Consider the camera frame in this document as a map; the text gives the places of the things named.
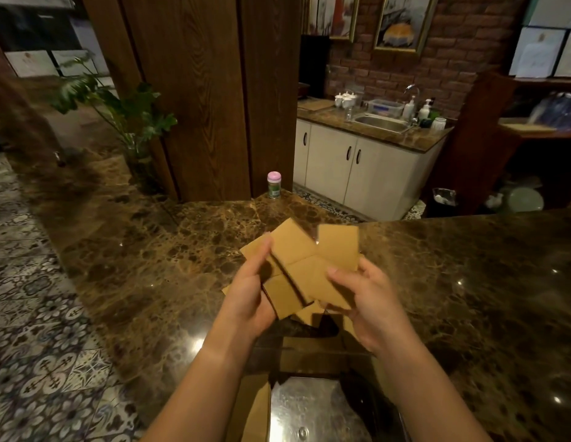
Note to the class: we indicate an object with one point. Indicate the white pump soap bottle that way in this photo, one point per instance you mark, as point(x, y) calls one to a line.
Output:
point(408, 110)
point(424, 111)

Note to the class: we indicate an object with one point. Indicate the person's right forearm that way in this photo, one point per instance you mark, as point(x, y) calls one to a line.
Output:
point(428, 395)

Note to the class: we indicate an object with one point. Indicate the person's right thumb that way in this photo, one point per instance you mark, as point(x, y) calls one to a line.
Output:
point(343, 279)

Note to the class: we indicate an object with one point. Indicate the small jar with pink lid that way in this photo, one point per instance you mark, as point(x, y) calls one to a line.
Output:
point(274, 184)

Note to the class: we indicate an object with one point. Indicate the clear plastic container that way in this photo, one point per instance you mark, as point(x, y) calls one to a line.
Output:
point(385, 107)

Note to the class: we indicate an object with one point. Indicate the white ceramic tea set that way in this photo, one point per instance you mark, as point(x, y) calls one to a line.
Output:
point(345, 100)

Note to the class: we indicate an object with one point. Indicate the person's left forearm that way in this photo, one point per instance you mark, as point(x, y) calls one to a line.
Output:
point(207, 391)

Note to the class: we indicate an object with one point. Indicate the framed white certificate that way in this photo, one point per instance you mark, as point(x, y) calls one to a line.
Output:
point(73, 62)
point(537, 52)
point(31, 63)
point(553, 10)
point(569, 55)

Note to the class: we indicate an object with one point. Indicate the dark wooden shelf unit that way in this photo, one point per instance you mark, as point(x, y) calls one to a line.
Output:
point(478, 142)

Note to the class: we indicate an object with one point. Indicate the black trash bin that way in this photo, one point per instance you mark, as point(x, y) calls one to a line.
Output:
point(442, 204)

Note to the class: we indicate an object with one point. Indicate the person's left thumb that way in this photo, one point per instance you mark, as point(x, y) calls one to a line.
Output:
point(258, 262)

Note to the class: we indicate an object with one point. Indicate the pack of water bottles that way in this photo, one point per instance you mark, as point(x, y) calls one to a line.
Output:
point(559, 110)

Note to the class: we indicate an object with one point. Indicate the green potted plant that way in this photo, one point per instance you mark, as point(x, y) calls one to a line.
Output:
point(129, 115)

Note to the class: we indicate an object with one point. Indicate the chrome faucet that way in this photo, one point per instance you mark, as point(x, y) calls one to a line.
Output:
point(412, 89)

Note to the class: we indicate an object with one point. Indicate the person's right hand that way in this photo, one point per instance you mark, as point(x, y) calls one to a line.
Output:
point(377, 312)

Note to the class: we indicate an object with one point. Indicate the shiny metal tray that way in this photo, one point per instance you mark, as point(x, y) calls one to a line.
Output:
point(313, 409)

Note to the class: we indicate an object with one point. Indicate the steel kitchen sink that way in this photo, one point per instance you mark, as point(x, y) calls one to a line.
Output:
point(381, 122)

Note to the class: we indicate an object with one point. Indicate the white sink cabinet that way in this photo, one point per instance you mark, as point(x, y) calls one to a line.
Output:
point(359, 170)

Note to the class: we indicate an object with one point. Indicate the dark wooden pillar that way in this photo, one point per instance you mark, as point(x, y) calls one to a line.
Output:
point(198, 87)

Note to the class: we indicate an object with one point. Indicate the wooden cutting board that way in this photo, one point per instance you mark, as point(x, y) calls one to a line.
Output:
point(315, 104)

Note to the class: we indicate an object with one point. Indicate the black appliance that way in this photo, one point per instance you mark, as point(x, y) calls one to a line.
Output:
point(314, 66)

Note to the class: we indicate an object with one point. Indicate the gold framed painting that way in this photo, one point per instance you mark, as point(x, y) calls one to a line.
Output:
point(331, 16)
point(402, 22)

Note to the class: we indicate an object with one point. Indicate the pale green plate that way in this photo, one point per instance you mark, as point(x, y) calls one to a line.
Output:
point(524, 199)

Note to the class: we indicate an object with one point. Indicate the person's left hand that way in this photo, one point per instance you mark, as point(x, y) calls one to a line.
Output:
point(244, 308)

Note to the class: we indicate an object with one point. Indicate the brown cardboard sheet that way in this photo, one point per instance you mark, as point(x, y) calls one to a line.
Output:
point(253, 412)

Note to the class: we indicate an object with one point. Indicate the brown cardboard box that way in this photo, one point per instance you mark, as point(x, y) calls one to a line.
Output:
point(308, 257)

